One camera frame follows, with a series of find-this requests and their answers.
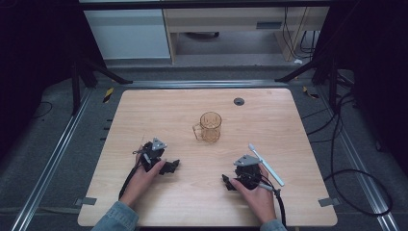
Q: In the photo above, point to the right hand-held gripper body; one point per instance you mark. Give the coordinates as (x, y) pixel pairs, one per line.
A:
(247, 173)

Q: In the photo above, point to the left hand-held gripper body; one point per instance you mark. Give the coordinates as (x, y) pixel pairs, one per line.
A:
(150, 157)

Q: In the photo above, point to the white toothbrush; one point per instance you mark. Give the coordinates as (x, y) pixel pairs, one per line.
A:
(267, 166)

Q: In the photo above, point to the amber glass mug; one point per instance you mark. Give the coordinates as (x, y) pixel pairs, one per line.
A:
(210, 130)

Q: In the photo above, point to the person's left hand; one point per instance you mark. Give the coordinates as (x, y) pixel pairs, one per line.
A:
(141, 184)

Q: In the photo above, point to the person's right hand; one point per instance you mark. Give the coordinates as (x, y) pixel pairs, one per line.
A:
(260, 200)

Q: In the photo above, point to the grey round table grommet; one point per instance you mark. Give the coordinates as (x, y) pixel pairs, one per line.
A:
(239, 101)

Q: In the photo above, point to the yellow black tape strip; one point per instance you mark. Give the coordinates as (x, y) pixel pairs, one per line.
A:
(108, 95)
(309, 93)

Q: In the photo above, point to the grey tape patch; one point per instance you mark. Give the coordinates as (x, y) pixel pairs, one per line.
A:
(86, 201)
(328, 202)

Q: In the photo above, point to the black metal stand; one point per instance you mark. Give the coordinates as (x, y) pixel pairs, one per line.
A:
(332, 77)
(76, 83)

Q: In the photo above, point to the small white floor object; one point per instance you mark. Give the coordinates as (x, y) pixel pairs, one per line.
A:
(298, 61)

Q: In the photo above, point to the white cabinet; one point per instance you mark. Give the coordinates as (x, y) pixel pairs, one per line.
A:
(128, 33)

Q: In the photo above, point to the dark object under desk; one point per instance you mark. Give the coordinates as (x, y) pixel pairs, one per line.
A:
(202, 34)

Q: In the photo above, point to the aluminium floor rail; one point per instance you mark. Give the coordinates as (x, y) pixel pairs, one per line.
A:
(362, 173)
(48, 166)
(205, 84)

